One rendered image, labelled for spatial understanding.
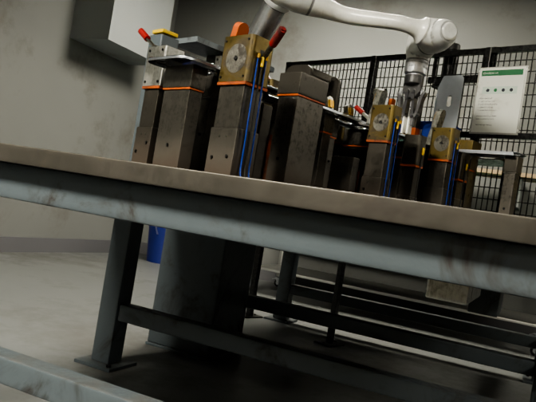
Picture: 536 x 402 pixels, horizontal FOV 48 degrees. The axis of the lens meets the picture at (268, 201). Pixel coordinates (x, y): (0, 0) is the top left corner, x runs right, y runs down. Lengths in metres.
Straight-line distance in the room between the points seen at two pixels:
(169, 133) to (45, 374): 0.66
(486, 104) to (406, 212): 2.01
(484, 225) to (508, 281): 0.10
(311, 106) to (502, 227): 0.86
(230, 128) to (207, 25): 4.94
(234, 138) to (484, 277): 0.72
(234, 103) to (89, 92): 4.16
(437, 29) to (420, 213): 1.43
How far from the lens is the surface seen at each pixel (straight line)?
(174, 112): 1.63
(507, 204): 2.39
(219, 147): 1.50
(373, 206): 1.00
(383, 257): 1.03
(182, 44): 2.12
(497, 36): 5.47
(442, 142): 2.29
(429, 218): 0.98
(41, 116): 5.22
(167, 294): 2.64
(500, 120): 2.92
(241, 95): 1.49
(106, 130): 5.80
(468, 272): 1.01
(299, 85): 1.66
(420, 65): 2.50
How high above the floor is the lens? 0.65
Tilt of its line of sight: 1 degrees up
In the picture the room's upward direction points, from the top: 9 degrees clockwise
